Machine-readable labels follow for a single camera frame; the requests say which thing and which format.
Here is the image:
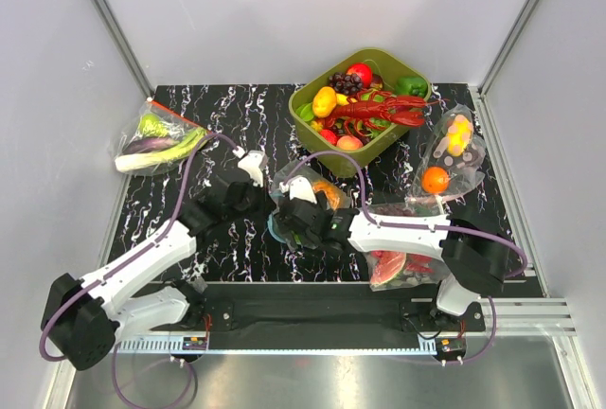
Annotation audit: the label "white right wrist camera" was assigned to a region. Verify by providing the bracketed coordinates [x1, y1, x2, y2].
[279, 176, 317, 205]

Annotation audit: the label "fake watermelon slice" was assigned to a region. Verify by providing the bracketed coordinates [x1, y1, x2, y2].
[370, 251, 406, 286]

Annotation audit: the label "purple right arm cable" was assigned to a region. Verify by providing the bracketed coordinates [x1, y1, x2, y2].
[281, 151, 529, 365]

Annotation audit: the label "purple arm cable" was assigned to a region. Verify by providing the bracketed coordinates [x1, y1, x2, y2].
[39, 133, 245, 409]
[281, 151, 529, 365]

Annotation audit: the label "green fake bell pepper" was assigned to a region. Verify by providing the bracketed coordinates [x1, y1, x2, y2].
[394, 76, 428, 98]

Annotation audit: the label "bag with corn and orange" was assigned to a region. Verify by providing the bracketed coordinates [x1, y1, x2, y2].
[410, 104, 487, 202]

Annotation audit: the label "fake orange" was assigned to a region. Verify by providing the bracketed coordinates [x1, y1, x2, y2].
[421, 167, 450, 194]

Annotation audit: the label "blue zip top bag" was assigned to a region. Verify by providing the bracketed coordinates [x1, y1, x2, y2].
[268, 162, 352, 250]

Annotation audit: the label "bag with watermelon slice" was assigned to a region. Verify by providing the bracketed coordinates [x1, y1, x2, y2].
[364, 202, 451, 291]

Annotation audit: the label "olive green plastic bin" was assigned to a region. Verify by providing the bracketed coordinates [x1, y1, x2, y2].
[288, 47, 432, 178]

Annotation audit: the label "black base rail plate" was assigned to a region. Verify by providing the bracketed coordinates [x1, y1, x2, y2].
[122, 280, 489, 351]

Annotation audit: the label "white slotted cable duct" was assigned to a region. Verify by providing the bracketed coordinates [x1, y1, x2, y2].
[118, 333, 437, 356]

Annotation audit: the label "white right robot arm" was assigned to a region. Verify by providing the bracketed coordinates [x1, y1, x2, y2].
[268, 192, 515, 330]

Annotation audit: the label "fake peach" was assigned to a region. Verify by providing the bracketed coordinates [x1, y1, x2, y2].
[336, 135, 364, 151]

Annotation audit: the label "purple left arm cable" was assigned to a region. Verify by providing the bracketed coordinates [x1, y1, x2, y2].
[39, 133, 245, 409]

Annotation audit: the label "bag with fake vegetables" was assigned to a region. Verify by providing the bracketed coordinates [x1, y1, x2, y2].
[113, 98, 209, 176]

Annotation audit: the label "orange netted fake fruit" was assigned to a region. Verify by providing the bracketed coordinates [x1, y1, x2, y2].
[312, 180, 345, 210]

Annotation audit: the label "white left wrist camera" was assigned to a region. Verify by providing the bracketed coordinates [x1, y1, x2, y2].
[234, 148, 268, 187]

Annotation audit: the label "red fake apple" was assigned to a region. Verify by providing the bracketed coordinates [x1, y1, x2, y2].
[346, 62, 373, 88]

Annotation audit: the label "yellow-orange fake fruit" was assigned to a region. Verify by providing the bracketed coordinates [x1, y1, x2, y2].
[312, 86, 337, 118]

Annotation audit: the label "dark purple fake grapes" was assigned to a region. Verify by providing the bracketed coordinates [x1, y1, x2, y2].
[328, 72, 364, 96]

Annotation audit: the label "red fake lobster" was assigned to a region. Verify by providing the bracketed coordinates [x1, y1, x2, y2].
[323, 90, 435, 137]

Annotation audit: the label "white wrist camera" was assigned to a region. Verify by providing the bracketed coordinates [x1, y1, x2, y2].
[279, 176, 317, 205]
[234, 148, 268, 187]

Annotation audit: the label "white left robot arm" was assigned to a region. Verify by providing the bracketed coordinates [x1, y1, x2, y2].
[39, 179, 267, 371]

